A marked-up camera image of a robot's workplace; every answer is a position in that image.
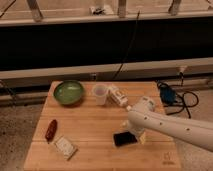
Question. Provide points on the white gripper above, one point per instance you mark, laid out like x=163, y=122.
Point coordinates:
x=139, y=133

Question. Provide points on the black eraser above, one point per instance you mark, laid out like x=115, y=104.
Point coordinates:
x=124, y=138

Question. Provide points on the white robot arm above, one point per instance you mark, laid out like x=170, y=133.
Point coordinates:
x=142, y=115

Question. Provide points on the small white cube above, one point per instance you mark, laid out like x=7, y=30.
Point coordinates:
x=128, y=108

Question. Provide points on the clear plastic cup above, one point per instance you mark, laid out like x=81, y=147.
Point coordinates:
x=100, y=92

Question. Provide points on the wooden table board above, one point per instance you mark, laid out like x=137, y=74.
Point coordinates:
x=91, y=128

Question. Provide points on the green bowl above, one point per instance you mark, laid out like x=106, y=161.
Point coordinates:
x=68, y=92

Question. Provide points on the red chili pepper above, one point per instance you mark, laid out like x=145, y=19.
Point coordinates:
x=50, y=133

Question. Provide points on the blue device with cables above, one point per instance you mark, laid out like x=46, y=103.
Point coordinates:
x=171, y=98

